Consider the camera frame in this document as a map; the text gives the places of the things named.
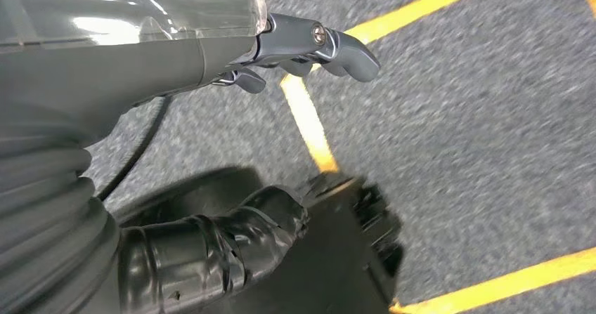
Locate black robot foot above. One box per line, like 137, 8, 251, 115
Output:
111, 165, 404, 314

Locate yellow floor tape square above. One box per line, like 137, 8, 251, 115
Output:
279, 0, 596, 314

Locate black left hand cable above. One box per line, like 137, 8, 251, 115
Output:
95, 95, 173, 201

